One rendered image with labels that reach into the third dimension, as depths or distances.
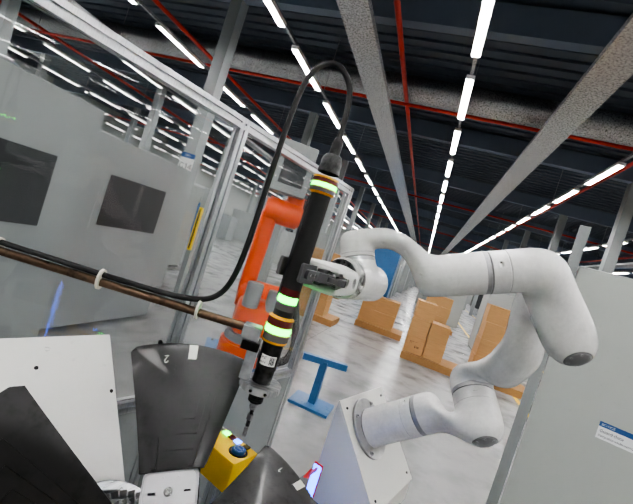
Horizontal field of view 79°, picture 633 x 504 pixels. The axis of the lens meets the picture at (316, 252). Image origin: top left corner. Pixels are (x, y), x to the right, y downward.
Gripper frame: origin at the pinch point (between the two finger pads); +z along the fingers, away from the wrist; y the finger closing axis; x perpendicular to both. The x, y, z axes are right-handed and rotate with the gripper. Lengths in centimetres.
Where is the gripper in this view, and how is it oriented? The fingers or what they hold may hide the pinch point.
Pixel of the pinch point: (296, 269)
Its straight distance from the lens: 63.4
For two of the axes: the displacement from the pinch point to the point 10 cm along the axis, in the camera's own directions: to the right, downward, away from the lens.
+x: 3.0, -9.5, -0.3
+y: -8.0, -2.7, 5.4
